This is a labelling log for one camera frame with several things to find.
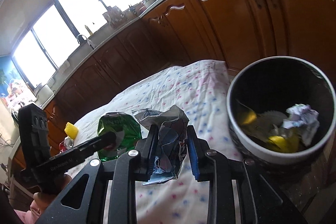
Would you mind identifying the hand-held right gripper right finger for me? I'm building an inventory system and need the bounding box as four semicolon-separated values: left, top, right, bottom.
187;125;309;224

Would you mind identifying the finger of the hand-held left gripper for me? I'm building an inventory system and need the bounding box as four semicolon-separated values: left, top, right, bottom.
77;132;117;159

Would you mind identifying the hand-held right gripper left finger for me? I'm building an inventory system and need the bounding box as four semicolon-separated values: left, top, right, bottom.
34;126;160;224

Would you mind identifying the silver blue wrapper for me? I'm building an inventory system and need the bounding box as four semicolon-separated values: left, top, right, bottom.
131;105;191;185

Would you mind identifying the green snack bag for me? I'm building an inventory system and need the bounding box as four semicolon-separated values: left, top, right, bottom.
97;112;142;162

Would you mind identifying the white bin with black liner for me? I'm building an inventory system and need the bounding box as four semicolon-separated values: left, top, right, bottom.
226;56;336;165

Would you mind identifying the person's left hand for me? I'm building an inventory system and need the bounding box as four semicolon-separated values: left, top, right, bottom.
30;173;72;216

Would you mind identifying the red snack packet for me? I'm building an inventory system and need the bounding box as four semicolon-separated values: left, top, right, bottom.
59;136;75;153

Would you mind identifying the white dotted tablecloth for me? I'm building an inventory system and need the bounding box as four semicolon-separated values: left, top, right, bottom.
73;60;252;224

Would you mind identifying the wooden sink cabinet run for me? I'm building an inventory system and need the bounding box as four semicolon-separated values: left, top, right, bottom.
10;19;163;161

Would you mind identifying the metal sink faucet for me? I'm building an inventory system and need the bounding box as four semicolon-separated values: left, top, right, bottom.
76;34;95;50

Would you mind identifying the white kitchen countertop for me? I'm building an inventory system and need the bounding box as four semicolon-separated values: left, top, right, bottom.
34;0;313;98

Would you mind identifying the wooden cabinet door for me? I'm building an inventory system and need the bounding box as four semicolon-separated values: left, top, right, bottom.
184;0;279;72
140;10;189;64
251;0;336;67
157;0;226;67

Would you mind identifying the crumpled white paper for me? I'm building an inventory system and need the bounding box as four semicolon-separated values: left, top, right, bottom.
282;104;321;147

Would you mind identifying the kitchen window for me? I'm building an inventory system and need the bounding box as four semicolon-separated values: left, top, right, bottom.
12;0;143;88

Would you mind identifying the brown patterned bag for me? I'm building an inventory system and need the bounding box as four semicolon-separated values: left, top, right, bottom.
102;6;124;29

